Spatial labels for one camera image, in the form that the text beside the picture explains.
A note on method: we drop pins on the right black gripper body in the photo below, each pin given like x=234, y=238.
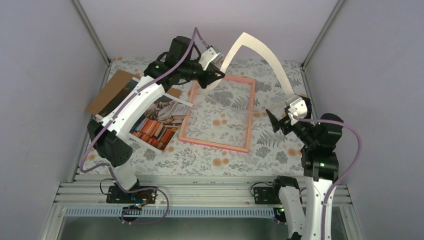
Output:
x=284, y=124

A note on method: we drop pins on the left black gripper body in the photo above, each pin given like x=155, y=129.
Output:
x=202, y=82

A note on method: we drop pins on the cream white mat board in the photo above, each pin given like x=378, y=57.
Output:
x=249, y=41

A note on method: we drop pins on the orange pink wooden frame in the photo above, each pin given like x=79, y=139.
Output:
x=215, y=112

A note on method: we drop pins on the cat and books photo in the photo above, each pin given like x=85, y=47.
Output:
x=151, y=118

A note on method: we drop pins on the brown cardboard backing board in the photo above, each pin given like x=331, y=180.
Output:
x=113, y=93

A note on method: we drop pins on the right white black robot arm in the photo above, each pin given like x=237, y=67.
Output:
x=320, y=169

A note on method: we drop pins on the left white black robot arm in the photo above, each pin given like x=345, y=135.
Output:
x=183, y=61

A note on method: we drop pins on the floral patterned table mat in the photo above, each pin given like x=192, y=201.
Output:
x=270, y=153

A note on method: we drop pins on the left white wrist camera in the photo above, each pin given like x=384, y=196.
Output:
x=211, y=55

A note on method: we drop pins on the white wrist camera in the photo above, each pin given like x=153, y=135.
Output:
x=296, y=109
x=211, y=55

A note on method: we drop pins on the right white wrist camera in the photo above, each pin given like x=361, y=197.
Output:
x=296, y=109

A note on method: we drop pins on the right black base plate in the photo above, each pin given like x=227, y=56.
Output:
x=265, y=195

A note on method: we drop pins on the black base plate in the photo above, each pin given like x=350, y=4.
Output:
x=265, y=195
x=116, y=196

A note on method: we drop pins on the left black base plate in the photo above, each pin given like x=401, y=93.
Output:
x=116, y=196

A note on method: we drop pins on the aluminium rail base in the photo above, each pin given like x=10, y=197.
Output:
x=177, y=196

